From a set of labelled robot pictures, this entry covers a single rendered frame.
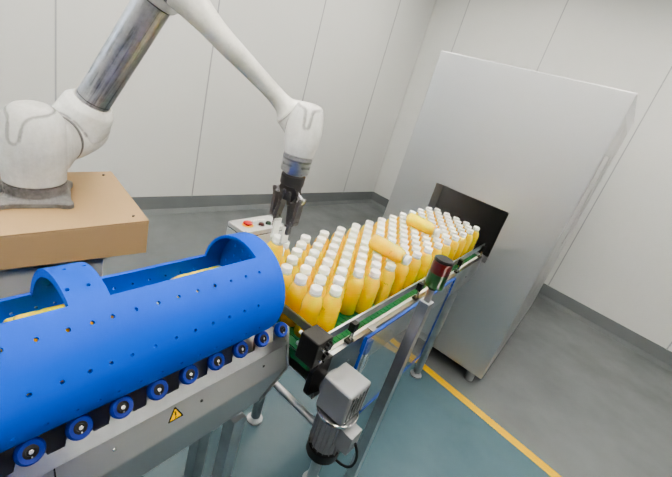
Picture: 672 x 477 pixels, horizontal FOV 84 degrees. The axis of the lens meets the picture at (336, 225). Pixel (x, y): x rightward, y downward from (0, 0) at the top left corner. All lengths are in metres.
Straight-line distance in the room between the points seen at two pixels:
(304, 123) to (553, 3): 4.45
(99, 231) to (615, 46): 4.74
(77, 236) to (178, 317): 0.54
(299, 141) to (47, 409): 0.80
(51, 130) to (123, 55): 0.30
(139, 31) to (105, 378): 0.95
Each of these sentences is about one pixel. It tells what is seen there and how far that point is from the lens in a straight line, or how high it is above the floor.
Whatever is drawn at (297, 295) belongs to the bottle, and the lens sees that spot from 1.22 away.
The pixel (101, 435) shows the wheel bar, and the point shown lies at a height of 0.92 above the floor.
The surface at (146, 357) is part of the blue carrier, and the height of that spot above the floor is 1.11.
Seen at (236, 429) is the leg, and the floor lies 0.59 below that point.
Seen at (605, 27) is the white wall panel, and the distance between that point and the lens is 5.08.
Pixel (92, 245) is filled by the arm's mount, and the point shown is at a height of 1.05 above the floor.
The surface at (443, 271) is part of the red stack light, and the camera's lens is 1.21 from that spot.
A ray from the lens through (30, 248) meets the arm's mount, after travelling 1.28.
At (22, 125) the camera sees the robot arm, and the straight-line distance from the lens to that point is 1.31.
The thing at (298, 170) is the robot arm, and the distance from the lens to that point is 1.13.
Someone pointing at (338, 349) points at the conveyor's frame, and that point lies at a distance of 1.27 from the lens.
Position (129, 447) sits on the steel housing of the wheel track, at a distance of 1.02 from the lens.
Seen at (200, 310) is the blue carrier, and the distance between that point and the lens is 0.86.
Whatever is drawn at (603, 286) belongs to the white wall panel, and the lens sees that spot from 4.93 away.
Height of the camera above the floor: 1.69
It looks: 21 degrees down
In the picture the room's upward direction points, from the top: 17 degrees clockwise
